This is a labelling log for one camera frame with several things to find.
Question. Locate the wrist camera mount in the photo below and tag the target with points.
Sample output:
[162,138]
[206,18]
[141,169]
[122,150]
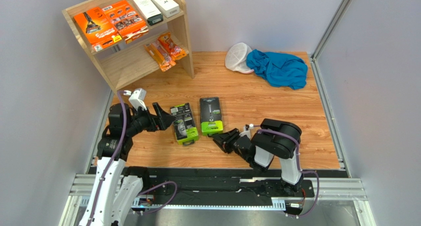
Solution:
[136,98]
[247,130]

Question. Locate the orange razor box left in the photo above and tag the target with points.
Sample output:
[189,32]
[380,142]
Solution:
[97,28]

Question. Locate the green black razor pack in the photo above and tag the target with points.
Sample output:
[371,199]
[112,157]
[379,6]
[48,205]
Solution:
[185,129]
[210,116]

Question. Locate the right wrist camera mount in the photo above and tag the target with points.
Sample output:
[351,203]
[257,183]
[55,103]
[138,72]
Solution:
[247,130]

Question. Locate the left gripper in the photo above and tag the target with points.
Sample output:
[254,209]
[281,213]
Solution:
[162,119]

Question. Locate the orange razor cartridge box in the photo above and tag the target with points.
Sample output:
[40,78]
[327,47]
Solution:
[126,20]

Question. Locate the orange razor bag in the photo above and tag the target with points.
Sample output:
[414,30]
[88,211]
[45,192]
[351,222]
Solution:
[174,50]
[160,55]

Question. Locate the blue cloth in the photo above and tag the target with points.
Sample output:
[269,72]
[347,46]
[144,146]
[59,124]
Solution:
[278,69]

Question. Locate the white razor box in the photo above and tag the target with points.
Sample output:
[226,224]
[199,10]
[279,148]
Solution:
[168,8]
[149,11]

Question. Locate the wooden two-tier shelf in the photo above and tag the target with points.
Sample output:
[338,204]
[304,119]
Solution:
[132,63]

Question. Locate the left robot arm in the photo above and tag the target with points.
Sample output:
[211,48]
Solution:
[115,188]

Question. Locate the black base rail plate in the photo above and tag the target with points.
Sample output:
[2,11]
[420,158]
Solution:
[202,188]

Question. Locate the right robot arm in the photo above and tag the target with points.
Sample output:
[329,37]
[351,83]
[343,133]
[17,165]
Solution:
[258,145]

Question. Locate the white mesh bag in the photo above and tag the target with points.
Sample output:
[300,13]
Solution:
[236,58]

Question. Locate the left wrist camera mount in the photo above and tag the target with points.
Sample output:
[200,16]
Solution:
[136,98]

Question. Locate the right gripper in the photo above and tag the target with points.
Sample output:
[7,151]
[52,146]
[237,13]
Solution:
[230,142]

